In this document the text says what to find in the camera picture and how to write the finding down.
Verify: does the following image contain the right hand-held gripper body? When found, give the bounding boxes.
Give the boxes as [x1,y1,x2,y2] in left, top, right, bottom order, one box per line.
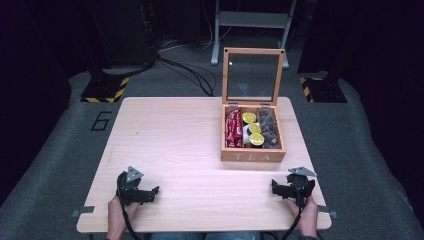
[285,166,318,208]

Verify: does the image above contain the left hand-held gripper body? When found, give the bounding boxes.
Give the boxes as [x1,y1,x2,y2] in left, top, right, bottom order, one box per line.
[115,165,145,207]

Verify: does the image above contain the wooden box with glass lid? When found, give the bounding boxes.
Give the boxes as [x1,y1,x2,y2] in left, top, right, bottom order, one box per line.
[220,46,287,164]

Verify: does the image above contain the pile of dark pyramid bags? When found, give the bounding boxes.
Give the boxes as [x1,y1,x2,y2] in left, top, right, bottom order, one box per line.
[258,109,282,150]

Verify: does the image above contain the white creamer cup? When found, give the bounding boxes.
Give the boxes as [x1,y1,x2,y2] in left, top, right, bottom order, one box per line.
[242,123,252,145]

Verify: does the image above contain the row of red sachets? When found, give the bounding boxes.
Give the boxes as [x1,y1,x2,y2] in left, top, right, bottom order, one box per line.
[225,108,244,149]

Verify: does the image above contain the black yellow striped base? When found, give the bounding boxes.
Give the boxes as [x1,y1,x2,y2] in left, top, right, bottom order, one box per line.
[80,75,131,104]
[298,76,348,104]

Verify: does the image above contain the dark cabinet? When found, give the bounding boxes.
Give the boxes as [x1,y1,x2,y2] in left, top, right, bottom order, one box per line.
[83,0,158,69]

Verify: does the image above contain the grey metal stand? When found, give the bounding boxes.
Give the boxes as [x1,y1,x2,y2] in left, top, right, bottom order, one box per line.
[210,0,298,70]

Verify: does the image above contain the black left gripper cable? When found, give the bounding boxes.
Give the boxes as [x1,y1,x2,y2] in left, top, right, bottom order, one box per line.
[121,203,144,240]

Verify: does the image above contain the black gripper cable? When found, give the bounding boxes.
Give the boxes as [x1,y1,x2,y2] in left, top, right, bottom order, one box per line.
[121,203,144,240]
[280,205,305,240]

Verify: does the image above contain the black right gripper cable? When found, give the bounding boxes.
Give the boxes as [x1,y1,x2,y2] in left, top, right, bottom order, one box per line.
[280,205,305,240]

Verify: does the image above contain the grey table bracket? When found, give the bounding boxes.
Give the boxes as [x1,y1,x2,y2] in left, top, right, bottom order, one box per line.
[70,205,96,218]
[316,205,339,220]

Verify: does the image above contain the bundle of black floor cables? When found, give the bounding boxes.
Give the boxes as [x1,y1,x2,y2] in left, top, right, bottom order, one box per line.
[155,55,218,98]

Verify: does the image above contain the white floor cables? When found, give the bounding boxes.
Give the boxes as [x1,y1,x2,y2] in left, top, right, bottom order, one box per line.
[158,0,234,53]

